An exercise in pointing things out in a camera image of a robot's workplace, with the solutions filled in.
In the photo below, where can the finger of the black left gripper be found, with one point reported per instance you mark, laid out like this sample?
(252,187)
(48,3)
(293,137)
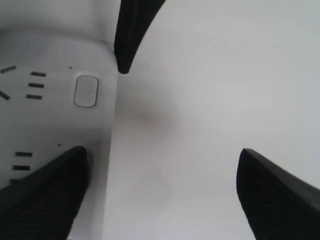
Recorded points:
(134,19)

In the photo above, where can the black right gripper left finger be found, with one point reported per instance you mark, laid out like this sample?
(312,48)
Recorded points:
(44,204)

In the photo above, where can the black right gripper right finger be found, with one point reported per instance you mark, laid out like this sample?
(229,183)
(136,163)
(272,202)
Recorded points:
(277,204)

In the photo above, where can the white five-socket power strip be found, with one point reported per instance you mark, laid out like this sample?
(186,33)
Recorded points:
(57,92)

